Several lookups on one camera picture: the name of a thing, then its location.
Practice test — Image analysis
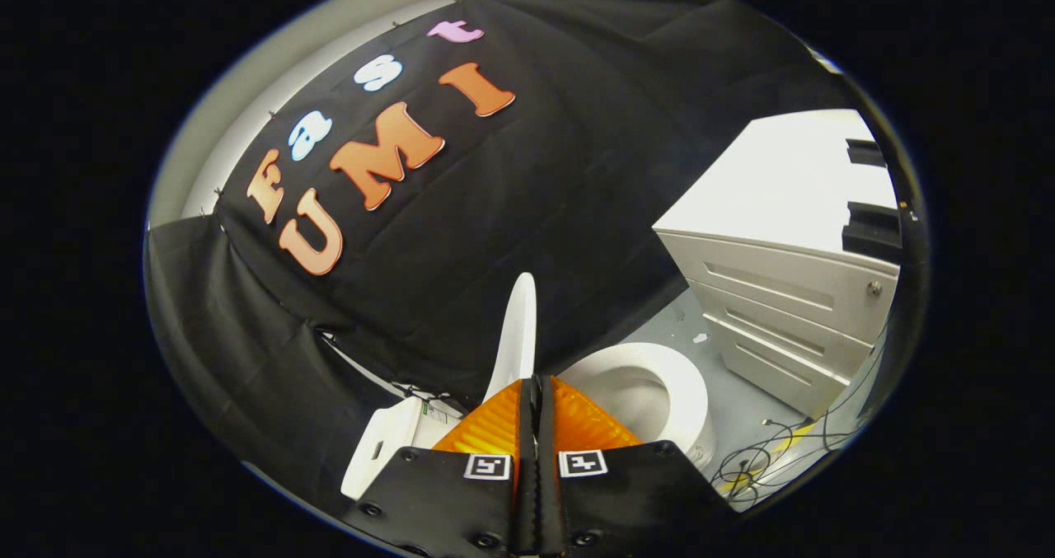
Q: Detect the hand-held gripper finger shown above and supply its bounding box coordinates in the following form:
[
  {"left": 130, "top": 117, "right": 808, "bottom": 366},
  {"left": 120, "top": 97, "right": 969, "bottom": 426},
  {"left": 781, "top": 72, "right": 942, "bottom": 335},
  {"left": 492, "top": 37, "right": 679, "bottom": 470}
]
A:
[
  {"left": 540, "top": 374, "right": 736, "bottom": 558},
  {"left": 342, "top": 374, "right": 542, "bottom": 558}
]

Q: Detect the white toilet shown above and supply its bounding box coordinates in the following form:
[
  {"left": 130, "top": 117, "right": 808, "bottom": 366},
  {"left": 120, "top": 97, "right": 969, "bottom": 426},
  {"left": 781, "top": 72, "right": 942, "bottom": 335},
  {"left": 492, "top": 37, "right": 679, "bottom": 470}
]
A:
[{"left": 340, "top": 342, "right": 716, "bottom": 501}]

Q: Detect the white pipe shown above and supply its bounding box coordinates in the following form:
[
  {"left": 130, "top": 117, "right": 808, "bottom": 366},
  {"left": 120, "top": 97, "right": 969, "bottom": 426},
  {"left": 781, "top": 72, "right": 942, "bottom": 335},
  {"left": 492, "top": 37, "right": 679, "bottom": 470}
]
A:
[{"left": 320, "top": 334, "right": 417, "bottom": 392}]

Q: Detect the black backdrop cloth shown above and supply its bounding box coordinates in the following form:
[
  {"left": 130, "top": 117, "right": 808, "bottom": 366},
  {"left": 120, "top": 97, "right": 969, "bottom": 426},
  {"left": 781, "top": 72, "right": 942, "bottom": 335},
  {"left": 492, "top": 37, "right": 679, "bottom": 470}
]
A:
[{"left": 144, "top": 0, "right": 874, "bottom": 509}]

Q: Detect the white drawer cabinet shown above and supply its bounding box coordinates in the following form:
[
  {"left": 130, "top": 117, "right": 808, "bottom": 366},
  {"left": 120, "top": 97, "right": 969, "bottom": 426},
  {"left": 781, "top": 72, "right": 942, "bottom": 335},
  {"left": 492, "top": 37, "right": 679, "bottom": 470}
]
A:
[{"left": 653, "top": 109, "right": 901, "bottom": 420}]

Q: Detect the black block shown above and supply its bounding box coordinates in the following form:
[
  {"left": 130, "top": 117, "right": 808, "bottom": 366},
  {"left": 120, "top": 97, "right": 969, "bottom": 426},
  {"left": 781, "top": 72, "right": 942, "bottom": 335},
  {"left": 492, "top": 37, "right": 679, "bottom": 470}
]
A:
[
  {"left": 846, "top": 138, "right": 887, "bottom": 168},
  {"left": 842, "top": 202, "right": 903, "bottom": 264}
]

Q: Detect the tangle of floor cables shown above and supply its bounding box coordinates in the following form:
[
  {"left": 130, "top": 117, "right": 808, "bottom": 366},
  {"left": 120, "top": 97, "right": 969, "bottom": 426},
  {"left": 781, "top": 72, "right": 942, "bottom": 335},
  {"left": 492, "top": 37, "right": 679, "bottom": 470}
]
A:
[{"left": 710, "top": 360, "right": 887, "bottom": 503}]

